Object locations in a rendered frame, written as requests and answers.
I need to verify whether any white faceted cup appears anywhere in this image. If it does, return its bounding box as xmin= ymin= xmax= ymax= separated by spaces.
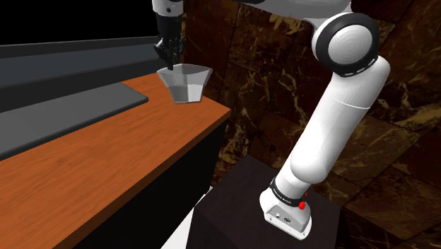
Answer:
xmin=156 ymin=63 xmax=213 ymax=104

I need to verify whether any grey flat slab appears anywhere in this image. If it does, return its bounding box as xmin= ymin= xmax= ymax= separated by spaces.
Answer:
xmin=0 ymin=81 xmax=149 ymax=161

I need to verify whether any wood-topped black cabinet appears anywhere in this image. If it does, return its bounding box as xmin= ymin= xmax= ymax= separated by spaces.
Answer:
xmin=0 ymin=71 xmax=232 ymax=249

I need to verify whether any dark robot stand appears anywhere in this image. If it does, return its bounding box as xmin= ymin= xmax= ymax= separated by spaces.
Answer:
xmin=186 ymin=154 xmax=342 ymax=249

